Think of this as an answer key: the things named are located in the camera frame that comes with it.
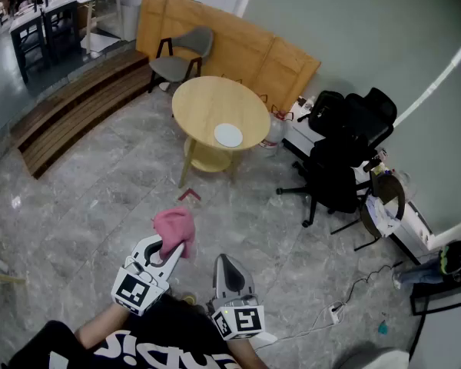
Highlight brown round-back chair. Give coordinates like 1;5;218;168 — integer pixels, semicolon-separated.
353;171;407;252

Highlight white power strip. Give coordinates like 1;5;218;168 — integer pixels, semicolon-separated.
329;301;346;325

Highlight brown slatted wooden step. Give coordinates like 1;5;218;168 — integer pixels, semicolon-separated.
10;48;154;180

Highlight person's left forearm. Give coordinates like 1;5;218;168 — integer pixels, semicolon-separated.
75;301;141;348

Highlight white flat sheet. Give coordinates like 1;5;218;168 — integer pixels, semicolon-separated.
79;32;121;59

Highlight pink cloth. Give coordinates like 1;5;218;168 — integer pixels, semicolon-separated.
152;205;196;265

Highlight person's right forearm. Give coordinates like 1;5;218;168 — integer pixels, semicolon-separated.
226;336;270;369

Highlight black metal frame stool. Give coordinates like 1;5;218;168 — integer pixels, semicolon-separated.
409;281;461;317

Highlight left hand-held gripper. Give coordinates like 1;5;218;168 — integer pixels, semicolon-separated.
111;234;186;317

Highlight white crumpled plastic bag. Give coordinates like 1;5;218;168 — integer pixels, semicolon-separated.
364;194;403;238

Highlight black floor cable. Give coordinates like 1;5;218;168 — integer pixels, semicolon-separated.
344;261;405;305

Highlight grey chair with black legs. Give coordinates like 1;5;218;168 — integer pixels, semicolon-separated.
148;26;215;94

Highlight large wooden board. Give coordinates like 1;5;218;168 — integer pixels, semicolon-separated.
135;0;323;114

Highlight clear plastic bag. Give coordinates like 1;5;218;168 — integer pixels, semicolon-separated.
391;169;419;203

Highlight person's black printed t-shirt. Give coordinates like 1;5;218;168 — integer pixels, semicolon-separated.
2;313;243;369

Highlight white box cabinet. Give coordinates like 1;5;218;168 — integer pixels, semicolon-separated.
121;2;142;42

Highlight light grey rounded seat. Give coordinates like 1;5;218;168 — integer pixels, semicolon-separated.
332;346;411;369

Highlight blue denim garment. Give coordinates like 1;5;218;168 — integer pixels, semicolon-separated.
392;258;445;288

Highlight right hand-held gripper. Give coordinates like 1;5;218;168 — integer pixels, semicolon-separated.
206;253;267;341

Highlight white low cabinet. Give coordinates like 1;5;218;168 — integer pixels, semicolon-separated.
282;98;443;265

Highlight white round plate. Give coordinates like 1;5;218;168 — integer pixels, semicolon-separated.
214;123;244;149

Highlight black backpack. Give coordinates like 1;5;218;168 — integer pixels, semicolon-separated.
297;89;347;138

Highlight dark table with pale top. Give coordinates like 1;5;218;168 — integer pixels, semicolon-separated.
41;0;81;65
8;9;49;85

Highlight black mesh office chair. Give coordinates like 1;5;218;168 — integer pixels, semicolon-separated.
275;87;399;241

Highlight round light wooden table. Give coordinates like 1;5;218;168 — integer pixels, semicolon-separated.
171;75;282;189

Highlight white floor cable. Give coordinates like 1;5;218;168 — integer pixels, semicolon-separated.
253;304;336;353

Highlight colourful small items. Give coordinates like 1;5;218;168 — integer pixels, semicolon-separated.
368;148;395;177

